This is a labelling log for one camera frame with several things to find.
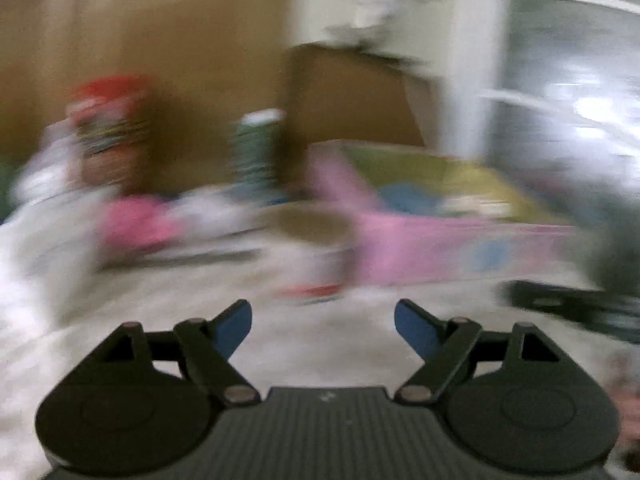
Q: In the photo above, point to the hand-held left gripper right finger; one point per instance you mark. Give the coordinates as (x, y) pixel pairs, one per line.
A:
(417, 327)

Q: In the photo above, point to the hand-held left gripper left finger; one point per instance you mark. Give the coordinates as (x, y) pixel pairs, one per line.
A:
(231, 327)

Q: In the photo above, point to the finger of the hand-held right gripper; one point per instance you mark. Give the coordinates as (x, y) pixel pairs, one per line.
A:
(575, 305)

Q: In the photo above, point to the pink tin box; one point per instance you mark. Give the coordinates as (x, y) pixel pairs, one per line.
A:
(430, 250)

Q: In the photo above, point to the pink fluffy cloth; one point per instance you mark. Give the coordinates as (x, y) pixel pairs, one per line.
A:
(140, 225)

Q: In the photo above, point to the beige chevron tablecloth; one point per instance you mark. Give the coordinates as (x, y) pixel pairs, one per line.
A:
(310, 330)

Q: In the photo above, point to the round can with lid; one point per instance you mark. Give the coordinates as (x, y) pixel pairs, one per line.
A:
(310, 250)

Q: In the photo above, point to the green drink carton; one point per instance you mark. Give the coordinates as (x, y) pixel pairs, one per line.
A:
(257, 155)

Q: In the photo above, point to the white tissue pack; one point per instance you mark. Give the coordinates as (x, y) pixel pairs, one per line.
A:
(40, 250)

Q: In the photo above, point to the red snack tin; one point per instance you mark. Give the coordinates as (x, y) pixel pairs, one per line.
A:
(112, 130)

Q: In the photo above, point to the floral frosted window pane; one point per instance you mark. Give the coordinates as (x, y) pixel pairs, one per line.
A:
(570, 60)

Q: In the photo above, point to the white window frame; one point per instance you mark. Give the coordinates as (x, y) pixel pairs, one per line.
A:
(470, 60)

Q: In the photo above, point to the wood-grain wall sheet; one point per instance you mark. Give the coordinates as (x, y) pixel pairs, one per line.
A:
(175, 35)

